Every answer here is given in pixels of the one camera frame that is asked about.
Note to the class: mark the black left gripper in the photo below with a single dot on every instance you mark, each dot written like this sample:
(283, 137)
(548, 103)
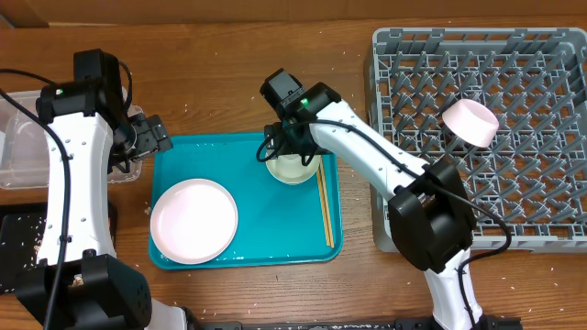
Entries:
(152, 137)

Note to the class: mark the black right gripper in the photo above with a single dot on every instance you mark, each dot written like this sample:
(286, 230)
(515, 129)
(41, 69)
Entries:
(283, 147)

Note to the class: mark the cream white bowl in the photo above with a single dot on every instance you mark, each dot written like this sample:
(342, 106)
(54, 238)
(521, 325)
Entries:
(290, 170)

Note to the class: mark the pink small bowl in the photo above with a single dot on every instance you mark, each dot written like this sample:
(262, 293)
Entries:
(472, 122)

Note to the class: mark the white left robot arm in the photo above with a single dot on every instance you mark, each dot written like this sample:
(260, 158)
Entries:
(79, 283)

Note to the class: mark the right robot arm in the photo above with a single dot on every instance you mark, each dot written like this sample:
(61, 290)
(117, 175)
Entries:
(429, 216)

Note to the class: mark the clear plastic waste bin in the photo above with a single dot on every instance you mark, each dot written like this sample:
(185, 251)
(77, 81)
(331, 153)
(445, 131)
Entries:
(24, 151)

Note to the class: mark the black food waste tray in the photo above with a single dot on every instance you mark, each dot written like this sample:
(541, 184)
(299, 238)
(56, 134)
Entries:
(17, 233)

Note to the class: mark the grey dishwasher rack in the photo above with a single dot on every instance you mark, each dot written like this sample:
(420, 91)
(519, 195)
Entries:
(533, 174)

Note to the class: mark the wooden chopstick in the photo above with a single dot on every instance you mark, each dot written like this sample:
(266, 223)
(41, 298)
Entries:
(322, 163)
(322, 190)

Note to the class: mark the teal serving tray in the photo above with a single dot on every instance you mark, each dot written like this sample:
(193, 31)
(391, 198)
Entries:
(277, 223)

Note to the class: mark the pink round plate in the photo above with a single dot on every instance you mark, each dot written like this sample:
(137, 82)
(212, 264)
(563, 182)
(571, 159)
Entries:
(194, 221)

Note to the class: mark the rice food scraps pile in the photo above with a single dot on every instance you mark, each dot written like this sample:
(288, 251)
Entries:
(39, 234)

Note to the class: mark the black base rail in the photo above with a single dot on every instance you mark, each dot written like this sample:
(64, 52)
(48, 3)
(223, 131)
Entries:
(420, 323)

